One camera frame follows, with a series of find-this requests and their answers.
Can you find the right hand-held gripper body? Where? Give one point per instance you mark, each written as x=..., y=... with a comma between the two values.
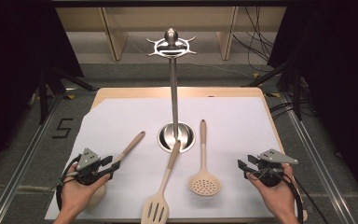
x=272, y=168

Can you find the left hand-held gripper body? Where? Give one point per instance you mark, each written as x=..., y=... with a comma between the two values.
x=87, y=161

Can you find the beige perforated skimmer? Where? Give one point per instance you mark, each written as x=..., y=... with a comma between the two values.
x=203, y=146

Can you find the beige slotted turner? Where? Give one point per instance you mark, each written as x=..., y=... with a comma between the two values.
x=167, y=174

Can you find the steel utensil stand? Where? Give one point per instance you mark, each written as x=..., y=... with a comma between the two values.
x=174, y=93

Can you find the person's right hand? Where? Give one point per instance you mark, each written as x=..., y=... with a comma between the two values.
x=278, y=197

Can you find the person's left hand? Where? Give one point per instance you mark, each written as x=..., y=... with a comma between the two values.
x=76, y=196

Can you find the white table mat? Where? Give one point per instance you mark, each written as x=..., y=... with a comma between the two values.
x=233, y=124

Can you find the yellow black floor tape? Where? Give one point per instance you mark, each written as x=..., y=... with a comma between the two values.
x=256, y=75
x=71, y=97
x=272, y=95

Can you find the black tripod stand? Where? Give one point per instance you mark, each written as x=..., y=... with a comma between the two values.
x=297, y=93
x=43, y=93

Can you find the dark curtain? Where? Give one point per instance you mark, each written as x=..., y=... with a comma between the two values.
x=12, y=62
x=338, y=62

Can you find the light wooden shelf unit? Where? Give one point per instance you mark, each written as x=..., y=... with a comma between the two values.
x=115, y=34

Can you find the aluminium floor rail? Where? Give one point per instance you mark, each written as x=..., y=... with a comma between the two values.
x=28, y=155
x=317, y=155

